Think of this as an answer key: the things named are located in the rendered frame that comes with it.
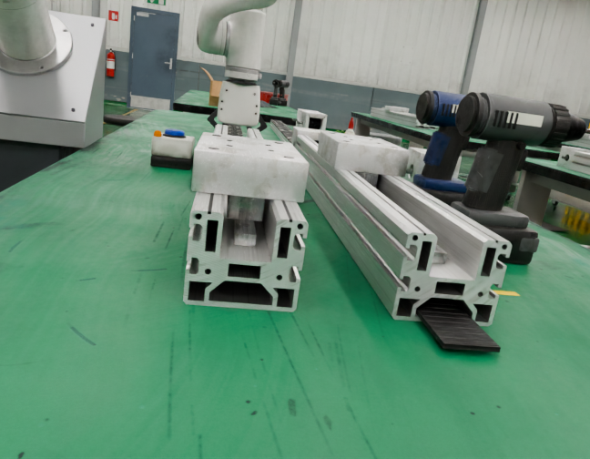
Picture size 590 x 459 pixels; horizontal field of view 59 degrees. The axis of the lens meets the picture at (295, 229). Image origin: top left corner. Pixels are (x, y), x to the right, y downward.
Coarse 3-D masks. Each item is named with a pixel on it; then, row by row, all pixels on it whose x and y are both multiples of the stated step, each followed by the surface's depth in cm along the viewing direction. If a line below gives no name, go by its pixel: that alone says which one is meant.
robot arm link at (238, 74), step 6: (228, 66) 121; (228, 72) 121; (234, 72) 120; (240, 72) 120; (246, 72) 120; (252, 72) 121; (258, 72) 122; (234, 78) 122; (240, 78) 122; (246, 78) 121; (252, 78) 121; (258, 78) 125
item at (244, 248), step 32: (224, 128) 111; (192, 224) 43; (224, 224) 54; (256, 224) 56; (288, 224) 44; (192, 256) 44; (224, 256) 45; (256, 256) 46; (288, 256) 45; (192, 288) 48; (224, 288) 48; (256, 288) 49; (288, 288) 46
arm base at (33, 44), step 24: (0, 0) 100; (24, 0) 101; (0, 24) 105; (24, 24) 106; (48, 24) 112; (0, 48) 113; (24, 48) 111; (48, 48) 115; (72, 48) 119; (24, 72) 112; (48, 72) 115
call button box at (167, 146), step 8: (168, 136) 105; (176, 136) 105; (184, 136) 107; (152, 144) 103; (160, 144) 103; (168, 144) 103; (176, 144) 104; (184, 144) 104; (192, 144) 104; (152, 152) 103; (160, 152) 104; (168, 152) 104; (176, 152) 104; (184, 152) 104; (192, 152) 107; (152, 160) 104; (160, 160) 104; (168, 160) 104; (176, 160) 104; (184, 160) 105; (192, 160) 108; (184, 168) 105
